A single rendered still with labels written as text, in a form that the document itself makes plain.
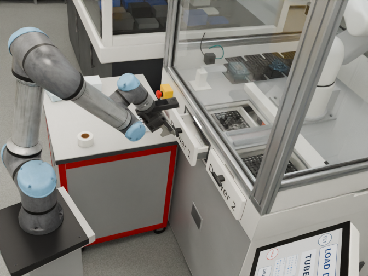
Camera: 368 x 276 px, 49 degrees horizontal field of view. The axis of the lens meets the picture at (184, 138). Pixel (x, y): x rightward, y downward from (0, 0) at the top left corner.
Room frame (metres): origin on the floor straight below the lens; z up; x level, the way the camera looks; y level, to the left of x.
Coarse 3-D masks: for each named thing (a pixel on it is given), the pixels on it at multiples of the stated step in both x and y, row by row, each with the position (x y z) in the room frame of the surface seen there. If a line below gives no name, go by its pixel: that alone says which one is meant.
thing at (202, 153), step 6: (180, 114) 1.51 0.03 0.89; (186, 114) 1.52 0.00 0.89; (186, 120) 1.52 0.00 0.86; (192, 120) 1.54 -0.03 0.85; (192, 126) 1.51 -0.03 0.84; (192, 132) 1.47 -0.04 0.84; (198, 132) 1.48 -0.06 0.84; (198, 144) 1.39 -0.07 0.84; (204, 144) 1.40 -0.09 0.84; (198, 150) 1.29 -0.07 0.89; (204, 150) 1.30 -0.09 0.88; (198, 156) 1.29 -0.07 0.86; (204, 156) 1.30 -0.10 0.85
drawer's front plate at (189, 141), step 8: (176, 112) 1.48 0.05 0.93; (176, 120) 1.44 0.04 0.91; (184, 128) 1.37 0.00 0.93; (184, 136) 1.36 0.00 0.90; (192, 136) 1.32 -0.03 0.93; (184, 144) 1.35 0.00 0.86; (192, 144) 1.28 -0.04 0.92; (184, 152) 1.34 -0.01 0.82; (192, 152) 1.27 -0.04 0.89; (192, 160) 1.26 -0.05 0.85
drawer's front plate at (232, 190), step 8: (208, 160) 1.25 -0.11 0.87; (216, 160) 1.20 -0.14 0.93; (208, 168) 1.24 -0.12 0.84; (216, 168) 1.19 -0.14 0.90; (224, 168) 1.16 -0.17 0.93; (224, 176) 1.13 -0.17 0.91; (216, 184) 1.16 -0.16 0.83; (224, 184) 1.12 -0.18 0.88; (232, 184) 1.08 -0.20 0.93; (224, 192) 1.11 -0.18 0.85; (232, 192) 1.06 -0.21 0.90; (240, 192) 1.04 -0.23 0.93; (232, 200) 1.05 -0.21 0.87; (240, 200) 1.01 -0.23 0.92; (240, 208) 1.00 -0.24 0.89; (240, 216) 1.00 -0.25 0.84
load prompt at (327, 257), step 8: (320, 248) 0.67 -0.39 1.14; (328, 248) 0.66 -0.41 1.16; (336, 248) 0.65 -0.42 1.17; (320, 256) 0.65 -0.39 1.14; (328, 256) 0.64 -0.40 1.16; (336, 256) 0.63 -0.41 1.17; (320, 264) 0.62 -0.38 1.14; (328, 264) 0.61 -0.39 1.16; (320, 272) 0.60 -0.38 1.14; (328, 272) 0.59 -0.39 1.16
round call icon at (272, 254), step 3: (279, 246) 0.74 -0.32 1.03; (270, 249) 0.75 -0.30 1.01; (273, 249) 0.74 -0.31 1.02; (276, 249) 0.74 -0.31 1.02; (267, 252) 0.74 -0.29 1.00; (270, 252) 0.73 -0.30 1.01; (273, 252) 0.73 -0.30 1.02; (276, 252) 0.72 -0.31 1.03; (267, 255) 0.73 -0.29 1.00; (270, 255) 0.72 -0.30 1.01; (273, 255) 0.72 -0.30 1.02; (276, 255) 0.71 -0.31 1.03; (267, 258) 0.72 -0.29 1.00; (270, 258) 0.71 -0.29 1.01; (273, 258) 0.71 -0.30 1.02
